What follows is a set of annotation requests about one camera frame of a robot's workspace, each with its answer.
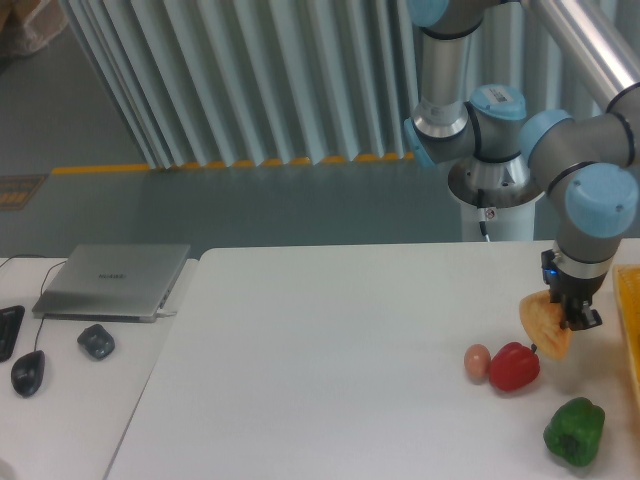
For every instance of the black computer mouse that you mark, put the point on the black computer mouse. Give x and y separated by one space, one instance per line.
27 373

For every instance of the green bell pepper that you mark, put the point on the green bell pepper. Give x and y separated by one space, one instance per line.
574 431

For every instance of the black keyboard edge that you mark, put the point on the black keyboard edge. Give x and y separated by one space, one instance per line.
10 324

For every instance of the brown egg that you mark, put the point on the brown egg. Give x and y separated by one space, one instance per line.
477 360

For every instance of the plastic wrapped cardboard box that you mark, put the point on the plastic wrapped cardboard box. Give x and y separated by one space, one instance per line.
29 26

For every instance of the white usb plug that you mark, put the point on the white usb plug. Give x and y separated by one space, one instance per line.
162 313

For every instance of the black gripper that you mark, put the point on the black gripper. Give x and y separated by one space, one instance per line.
573 293

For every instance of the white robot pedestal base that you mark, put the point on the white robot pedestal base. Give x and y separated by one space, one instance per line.
497 201

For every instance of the closed silver laptop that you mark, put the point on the closed silver laptop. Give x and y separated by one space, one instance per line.
113 282

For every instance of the white folding partition screen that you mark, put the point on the white folding partition screen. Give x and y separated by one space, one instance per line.
232 81

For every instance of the triangular golden bread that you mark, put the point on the triangular golden bread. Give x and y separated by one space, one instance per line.
545 324

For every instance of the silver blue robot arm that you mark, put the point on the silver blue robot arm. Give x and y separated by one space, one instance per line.
505 158

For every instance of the red bell pepper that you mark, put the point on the red bell pepper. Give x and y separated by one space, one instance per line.
513 367

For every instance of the small black case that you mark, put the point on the small black case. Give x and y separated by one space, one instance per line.
96 341

